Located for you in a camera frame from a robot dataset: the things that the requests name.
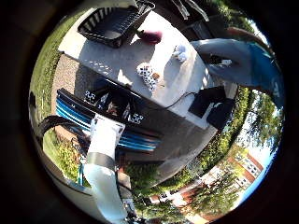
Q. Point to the spotted plush dog toy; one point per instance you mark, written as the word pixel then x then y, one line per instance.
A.
pixel 147 74

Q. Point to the purple eggplant plush toy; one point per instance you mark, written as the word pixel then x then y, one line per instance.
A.
pixel 151 36

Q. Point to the small white plush toy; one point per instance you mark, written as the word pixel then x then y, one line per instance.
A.
pixel 180 53

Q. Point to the blue striped equipment cart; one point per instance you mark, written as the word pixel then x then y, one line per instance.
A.
pixel 78 112

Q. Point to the black plastic slotted basket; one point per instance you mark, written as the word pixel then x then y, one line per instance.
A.
pixel 112 23

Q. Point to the red brick building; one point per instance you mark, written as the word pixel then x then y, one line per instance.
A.
pixel 246 168

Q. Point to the metal mesh chair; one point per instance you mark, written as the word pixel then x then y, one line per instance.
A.
pixel 199 28

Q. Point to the person in blue shirt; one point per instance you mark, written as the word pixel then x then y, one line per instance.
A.
pixel 236 62

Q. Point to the white crossed frame bars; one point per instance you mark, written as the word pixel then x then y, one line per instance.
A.
pixel 188 7

